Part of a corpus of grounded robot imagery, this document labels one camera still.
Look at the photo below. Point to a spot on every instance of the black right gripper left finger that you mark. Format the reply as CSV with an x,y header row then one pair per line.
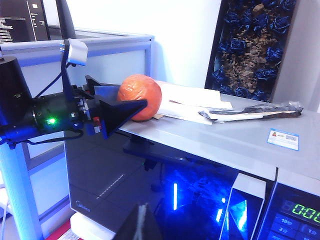
x,y
132,227

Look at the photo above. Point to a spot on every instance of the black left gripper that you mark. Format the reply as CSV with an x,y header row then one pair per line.
x,y
57,115

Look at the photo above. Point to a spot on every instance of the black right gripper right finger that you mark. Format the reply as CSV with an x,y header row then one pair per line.
x,y
150,230

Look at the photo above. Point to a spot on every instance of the orange fruit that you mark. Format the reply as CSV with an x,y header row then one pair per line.
x,y
142,90

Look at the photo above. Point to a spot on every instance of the black glass microwave door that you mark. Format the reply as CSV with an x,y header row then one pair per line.
x,y
112,175

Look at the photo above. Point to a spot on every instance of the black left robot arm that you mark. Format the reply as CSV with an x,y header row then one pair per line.
x,y
12,95

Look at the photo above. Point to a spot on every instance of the silver black microwave oven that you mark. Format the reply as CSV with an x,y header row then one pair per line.
x,y
225,142

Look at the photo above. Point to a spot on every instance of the brown cardboard piece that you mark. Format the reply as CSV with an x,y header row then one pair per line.
x,y
158,116

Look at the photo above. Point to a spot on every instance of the red and blue carton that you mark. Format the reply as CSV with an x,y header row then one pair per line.
x,y
61,233

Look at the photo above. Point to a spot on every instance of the white paper sheet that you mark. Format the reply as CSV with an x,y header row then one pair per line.
x,y
185,112

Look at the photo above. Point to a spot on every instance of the white envelope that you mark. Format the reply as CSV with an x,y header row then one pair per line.
x,y
190,93

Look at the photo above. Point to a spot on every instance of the black curved stand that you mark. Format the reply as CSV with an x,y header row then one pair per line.
x,y
65,20

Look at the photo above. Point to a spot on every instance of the black computer monitor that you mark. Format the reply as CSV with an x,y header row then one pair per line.
x,y
15,30

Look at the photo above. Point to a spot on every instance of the plastic wrapped chopsticks packet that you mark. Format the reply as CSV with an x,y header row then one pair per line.
x,y
250,112

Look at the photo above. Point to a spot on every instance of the blue white label sticker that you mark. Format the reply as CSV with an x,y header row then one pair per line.
x,y
282,139

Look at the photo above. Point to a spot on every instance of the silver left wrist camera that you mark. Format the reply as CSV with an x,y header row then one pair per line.
x,y
76,53

